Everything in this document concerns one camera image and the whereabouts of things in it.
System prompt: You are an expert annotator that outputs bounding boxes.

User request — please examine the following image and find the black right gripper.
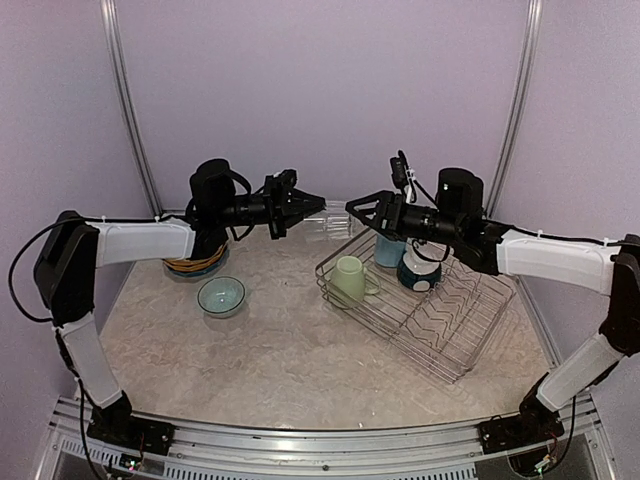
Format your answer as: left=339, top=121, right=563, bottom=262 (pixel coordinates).
left=346, top=188, right=463, bottom=246

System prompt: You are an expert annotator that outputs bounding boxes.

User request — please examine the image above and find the blue polka dot plate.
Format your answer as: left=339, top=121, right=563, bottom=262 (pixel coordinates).
left=163, top=250, right=229, bottom=278

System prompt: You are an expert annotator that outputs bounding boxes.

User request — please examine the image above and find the pale striped bowl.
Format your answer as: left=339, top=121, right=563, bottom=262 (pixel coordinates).
left=197, top=276, right=247, bottom=319

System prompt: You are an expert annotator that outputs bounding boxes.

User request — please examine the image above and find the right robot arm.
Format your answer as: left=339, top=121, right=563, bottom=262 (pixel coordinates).
left=346, top=167, right=639, bottom=444

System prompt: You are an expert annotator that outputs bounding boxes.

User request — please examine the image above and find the dark teal white bowl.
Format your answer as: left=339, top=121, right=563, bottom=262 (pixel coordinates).
left=396, top=250, right=442, bottom=292

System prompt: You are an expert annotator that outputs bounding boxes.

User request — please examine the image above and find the right aluminium corner post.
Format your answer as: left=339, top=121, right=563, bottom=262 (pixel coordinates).
left=485, top=0, right=544, bottom=217

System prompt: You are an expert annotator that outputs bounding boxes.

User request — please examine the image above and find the yellow polka dot plate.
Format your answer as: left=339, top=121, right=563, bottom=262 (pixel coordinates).
left=163, top=250, right=225, bottom=270

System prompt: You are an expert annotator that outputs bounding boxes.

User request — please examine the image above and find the light green cup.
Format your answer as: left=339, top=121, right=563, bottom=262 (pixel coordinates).
left=328, top=256, right=380, bottom=309

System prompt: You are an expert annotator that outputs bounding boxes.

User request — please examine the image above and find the clear glass cup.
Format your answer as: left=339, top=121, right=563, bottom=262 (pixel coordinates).
left=303, top=200, right=354, bottom=241

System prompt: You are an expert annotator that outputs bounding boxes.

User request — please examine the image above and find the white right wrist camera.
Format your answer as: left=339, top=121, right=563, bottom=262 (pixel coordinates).
left=390, top=150, right=417, bottom=204

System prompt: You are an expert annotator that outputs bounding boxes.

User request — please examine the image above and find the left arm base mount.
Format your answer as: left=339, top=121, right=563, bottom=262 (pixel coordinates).
left=87, top=417, right=175, bottom=456

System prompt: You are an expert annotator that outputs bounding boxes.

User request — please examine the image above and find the metal wire dish rack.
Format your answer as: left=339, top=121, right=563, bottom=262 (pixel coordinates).
left=315, top=229, right=515, bottom=384

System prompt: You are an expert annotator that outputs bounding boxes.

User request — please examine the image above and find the aluminium corner post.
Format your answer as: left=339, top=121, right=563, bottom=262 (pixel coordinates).
left=485, top=0, right=544, bottom=217
left=100, top=0, right=163, bottom=215

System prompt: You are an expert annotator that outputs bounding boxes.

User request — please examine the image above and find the light blue cup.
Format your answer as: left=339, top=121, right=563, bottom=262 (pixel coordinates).
left=374, top=234, right=406, bottom=268

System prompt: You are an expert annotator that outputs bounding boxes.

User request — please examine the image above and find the aluminium front frame rail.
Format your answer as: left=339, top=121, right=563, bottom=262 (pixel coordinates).
left=34, top=394, right=616, bottom=480

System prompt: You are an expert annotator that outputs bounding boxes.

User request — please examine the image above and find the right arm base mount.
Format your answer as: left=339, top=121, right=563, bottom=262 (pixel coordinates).
left=477, top=414, right=565, bottom=454

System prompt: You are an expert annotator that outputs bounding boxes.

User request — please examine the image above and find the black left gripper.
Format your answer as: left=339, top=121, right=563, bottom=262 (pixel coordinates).
left=216, top=175, right=327, bottom=240

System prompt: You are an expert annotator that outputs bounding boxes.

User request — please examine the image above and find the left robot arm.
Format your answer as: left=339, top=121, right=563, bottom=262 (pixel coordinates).
left=33, top=158, right=326, bottom=445

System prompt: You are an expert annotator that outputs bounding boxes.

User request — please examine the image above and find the left aluminium corner post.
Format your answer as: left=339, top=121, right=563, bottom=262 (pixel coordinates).
left=100, top=0, right=163, bottom=215

